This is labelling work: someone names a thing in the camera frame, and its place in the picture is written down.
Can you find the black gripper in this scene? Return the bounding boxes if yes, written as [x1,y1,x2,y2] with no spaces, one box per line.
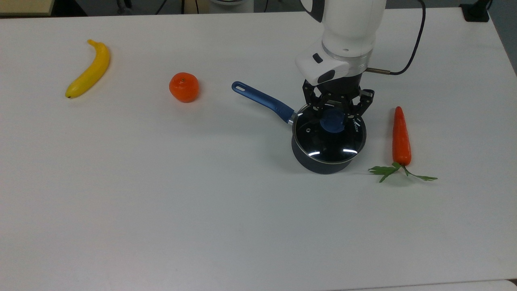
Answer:
[302,74,375,122]

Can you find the glass lid blue knob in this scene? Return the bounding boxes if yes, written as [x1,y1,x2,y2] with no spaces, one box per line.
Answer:
[292,104,367,164]

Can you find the orange toy carrot green leaves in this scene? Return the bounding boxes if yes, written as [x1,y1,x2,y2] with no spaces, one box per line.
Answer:
[368,106,438,183]

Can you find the orange toy tangerine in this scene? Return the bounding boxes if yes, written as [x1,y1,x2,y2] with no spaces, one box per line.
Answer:
[169,72,200,103]

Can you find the black stand base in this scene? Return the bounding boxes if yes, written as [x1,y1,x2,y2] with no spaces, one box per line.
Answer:
[460,0,492,23]

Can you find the yellow toy banana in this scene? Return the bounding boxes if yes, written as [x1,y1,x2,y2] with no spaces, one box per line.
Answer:
[65,39,111,99]

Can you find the beige wooden board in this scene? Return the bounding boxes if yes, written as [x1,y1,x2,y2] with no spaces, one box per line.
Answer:
[0,0,55,17]

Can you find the dark blue saucepan blue handle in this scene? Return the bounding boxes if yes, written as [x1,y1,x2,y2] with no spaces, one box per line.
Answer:
[231,81,368,175]

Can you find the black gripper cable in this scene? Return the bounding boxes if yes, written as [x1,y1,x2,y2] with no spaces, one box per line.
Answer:
[366,0,427,76]

